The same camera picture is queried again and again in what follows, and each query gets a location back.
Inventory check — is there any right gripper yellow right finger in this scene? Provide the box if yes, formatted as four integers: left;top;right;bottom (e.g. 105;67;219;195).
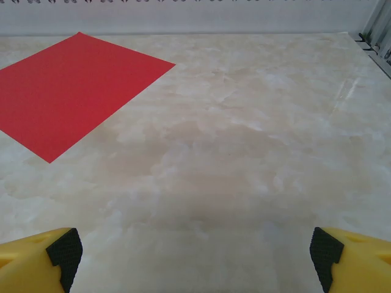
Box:
309;226;391;293

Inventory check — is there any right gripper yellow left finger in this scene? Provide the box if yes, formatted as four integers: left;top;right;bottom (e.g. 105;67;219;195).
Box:
0;227;84;293

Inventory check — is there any aluminium frame post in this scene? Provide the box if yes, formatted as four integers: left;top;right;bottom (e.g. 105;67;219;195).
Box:
362;0;391;67

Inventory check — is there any aluminium side rail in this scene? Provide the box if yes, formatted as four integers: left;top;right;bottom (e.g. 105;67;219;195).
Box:
355;32;391;79

